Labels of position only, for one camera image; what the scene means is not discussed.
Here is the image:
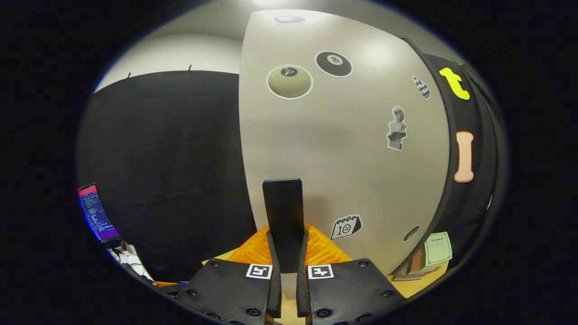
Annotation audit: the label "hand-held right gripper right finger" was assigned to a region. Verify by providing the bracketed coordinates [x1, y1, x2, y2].
[296, 223, 407, 325]

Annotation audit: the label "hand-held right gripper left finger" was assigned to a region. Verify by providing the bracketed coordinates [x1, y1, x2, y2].
[174, 224, 283, 325]

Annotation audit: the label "black cabinet door handle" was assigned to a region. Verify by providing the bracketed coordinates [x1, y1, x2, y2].
[262, 178, 304, 274]

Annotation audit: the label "grey cabinet door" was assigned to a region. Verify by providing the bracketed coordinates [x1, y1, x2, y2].
[238, 8, 452, 276]

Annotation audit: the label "grey book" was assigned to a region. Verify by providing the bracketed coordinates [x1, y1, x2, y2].
[392, 264, 441, 281]

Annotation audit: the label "brown book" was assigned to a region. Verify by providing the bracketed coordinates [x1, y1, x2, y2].
[406, 248, 427, 276]

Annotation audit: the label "green book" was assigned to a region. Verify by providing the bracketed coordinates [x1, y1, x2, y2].
[424, 231, 453, 268]

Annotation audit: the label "white papers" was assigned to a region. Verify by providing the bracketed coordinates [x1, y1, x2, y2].
[108, 244, 154, 281]

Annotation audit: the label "black backdrop cloth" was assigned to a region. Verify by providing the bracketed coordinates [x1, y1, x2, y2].
[77, 38, 504, 283]

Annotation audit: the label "computer monitor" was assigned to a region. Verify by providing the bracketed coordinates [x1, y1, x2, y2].
[77, 183, 121, 243]

